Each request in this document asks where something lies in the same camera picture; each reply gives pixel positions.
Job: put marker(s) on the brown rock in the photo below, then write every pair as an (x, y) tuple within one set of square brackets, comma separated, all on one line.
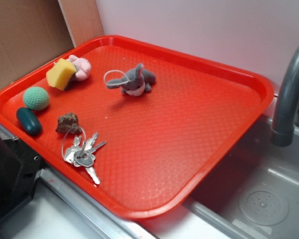
[(68, 123)]

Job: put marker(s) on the red plastic tray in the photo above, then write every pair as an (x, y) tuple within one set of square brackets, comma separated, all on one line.
[(160, 145)]

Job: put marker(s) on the yellow sponge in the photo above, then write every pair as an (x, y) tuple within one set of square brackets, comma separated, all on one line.
[(60, 74)]

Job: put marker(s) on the silver key bunch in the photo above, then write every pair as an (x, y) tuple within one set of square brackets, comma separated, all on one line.
[(82, 152)]

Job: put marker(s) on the dark green oval object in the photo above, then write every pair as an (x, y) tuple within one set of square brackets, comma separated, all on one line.
[(28, 121)]

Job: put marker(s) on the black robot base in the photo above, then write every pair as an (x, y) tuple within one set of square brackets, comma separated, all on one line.
[(20, 167)]

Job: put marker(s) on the grey plastic sink basin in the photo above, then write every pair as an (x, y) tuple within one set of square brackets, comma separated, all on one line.
[(253, 192)]

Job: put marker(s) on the brown cardboard panel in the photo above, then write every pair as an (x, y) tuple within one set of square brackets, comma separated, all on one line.
[(32, 33)]

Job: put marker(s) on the green dimpled ball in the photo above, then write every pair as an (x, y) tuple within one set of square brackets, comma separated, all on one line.
[(36, 98)]

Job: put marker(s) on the pink plush toy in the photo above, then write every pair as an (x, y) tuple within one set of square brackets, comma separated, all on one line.
[(83, 67)]

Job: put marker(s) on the grey toy faucet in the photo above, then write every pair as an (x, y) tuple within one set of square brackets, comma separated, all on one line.
[(286, 115)]

